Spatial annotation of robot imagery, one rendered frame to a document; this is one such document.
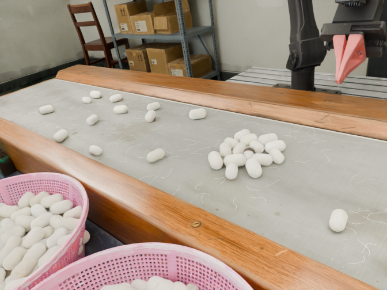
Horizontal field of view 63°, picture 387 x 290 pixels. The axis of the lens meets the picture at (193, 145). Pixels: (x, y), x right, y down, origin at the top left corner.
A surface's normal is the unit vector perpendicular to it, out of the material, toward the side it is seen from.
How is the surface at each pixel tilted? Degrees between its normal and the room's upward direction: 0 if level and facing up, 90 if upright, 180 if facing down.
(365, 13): 40
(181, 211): 0
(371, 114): 0
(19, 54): 90
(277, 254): 0
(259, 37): 91
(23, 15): 90
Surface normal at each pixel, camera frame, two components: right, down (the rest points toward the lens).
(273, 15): -0.66, 0.44
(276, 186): -0.15, -0.87
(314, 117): -0.56, -0.29
